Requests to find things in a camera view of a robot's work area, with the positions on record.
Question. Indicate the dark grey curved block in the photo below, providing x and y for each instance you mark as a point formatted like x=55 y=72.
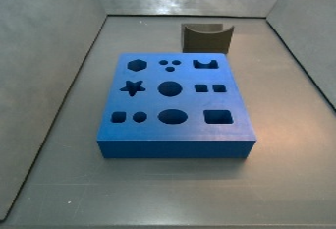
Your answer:
x=206 y=38

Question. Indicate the blue shape-sorter block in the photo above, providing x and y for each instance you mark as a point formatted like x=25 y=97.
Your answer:
x=175 y=108

